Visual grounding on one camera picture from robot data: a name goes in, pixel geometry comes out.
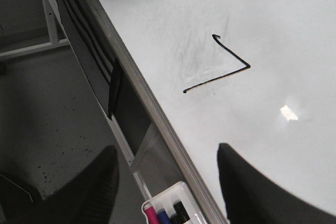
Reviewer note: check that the white plastic marker tray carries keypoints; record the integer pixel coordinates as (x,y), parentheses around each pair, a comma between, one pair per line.
(167,198)

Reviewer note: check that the white metal floor frame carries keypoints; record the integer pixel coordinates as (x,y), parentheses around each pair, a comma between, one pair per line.
(29,26)

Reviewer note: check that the black capped whiteboard marker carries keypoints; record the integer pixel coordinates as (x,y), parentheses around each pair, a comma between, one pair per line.
(181,213)

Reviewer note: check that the pink whiteboard marker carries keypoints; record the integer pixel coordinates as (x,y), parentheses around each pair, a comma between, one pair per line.
(151,215)

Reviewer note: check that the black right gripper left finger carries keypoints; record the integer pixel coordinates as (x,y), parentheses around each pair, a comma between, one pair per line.
(88,198)

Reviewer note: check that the blue capped whiteboard marker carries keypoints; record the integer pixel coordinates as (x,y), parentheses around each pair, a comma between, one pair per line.
(163,217)

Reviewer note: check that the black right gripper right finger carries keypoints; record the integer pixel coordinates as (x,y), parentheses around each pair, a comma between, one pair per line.
(250,197)

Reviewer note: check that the white whiteboard with grey frame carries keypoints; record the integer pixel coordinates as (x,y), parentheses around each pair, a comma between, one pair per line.
(258,75)

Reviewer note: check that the dark chair with slats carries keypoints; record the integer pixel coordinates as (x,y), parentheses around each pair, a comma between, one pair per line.
(86,28)

